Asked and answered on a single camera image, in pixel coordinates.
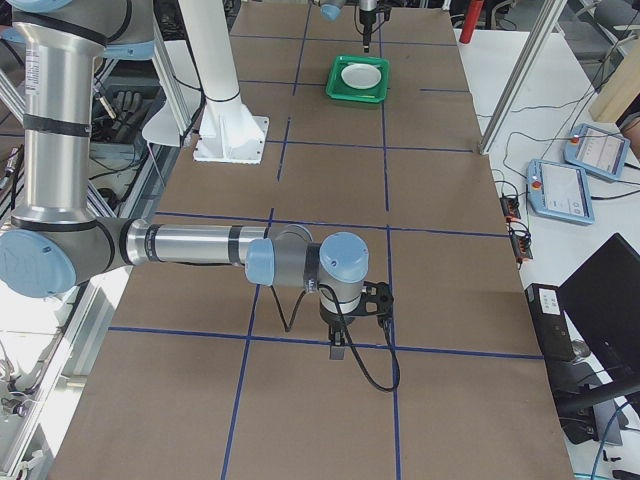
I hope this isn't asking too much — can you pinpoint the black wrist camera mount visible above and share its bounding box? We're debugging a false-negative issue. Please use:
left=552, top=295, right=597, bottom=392
left=351, top=281, right=394, bottom=328

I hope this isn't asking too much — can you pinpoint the wooden board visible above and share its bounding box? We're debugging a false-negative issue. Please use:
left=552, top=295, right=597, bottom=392
left=589, top=41, right=640, bottom=123

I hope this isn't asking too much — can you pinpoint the white round plate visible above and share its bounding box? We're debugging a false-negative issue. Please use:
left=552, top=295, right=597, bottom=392
left=341, top=63, right=382, bottom=90

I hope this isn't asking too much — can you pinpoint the blue teach pendant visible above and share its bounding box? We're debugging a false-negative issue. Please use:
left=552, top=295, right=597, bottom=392
left=527, top=159, right=595, bottom=225
left=563, top=123, right=630, bottom=182

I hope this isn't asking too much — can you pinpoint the black computer box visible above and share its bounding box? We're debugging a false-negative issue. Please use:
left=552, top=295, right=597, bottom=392
left=525, top=283, right=576, bottom=362

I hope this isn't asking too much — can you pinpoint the far blue teach pendant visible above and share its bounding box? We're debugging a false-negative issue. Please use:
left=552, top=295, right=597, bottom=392
left=563, top=123, right=630, bottom=182

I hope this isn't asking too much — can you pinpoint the white camera stand pillar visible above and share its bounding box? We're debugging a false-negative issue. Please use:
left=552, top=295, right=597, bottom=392
left=179, top=0, right=269, bottom=165

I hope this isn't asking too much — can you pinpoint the black laptop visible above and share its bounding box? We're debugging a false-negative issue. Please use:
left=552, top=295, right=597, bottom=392
left=559, top=233, right=640, bottom=380

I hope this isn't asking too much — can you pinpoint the upper orange circuit board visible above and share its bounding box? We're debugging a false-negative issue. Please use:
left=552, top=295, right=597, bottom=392
left=499, top=195, right=521, bottom=222

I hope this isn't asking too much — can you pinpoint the lower orange circuit board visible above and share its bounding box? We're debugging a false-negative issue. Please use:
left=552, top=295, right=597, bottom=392
left=509, top=230, right=533, bottom=263

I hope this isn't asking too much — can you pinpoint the red cylinder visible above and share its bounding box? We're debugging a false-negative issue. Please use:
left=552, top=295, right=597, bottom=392
left=459, top=0, right=484, bottom=44

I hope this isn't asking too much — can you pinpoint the aluminium frame post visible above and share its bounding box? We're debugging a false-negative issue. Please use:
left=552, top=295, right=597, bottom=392
left=479, top=0, right=567, bottom=155

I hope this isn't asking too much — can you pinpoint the orange circuit board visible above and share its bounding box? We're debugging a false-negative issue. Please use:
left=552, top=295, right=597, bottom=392
left=509, top=230, right=533, bottom=263
left=499, top=195, right=521, bottom=222

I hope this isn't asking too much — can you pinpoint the near blue teach pendant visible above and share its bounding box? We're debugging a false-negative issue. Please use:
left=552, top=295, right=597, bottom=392
left=527, top=159, right=595, bottom=225

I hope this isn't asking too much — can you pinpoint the green plastic tray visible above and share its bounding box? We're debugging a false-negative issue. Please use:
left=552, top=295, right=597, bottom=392
left=325, top=55, right=390, bottom=104

